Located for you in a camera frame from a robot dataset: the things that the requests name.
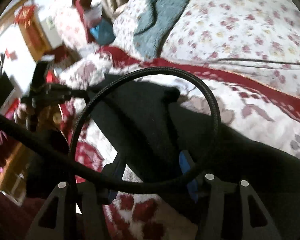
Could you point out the teal fleece garment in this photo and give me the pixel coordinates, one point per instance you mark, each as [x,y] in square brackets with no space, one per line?
[154,25]

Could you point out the red white floral blanket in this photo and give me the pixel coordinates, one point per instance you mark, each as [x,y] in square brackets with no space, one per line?
[138,211]

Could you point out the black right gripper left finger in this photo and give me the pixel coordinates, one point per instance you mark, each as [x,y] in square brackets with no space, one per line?
[72,211]

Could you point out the black pants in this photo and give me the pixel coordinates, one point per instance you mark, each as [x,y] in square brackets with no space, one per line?
[163,141]

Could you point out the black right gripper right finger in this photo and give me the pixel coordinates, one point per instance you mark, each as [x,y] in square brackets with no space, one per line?
[224,205]

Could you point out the wooden cabinet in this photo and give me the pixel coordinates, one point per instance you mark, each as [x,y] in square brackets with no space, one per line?
[32,32]

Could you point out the white floral quilt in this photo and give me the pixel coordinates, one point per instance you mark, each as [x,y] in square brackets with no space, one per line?
[259,39]

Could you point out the blue plastic bag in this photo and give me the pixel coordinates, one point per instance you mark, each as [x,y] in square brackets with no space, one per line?
[103,33]

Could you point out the left hand white glove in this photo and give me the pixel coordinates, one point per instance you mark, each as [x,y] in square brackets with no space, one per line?
[48,118]

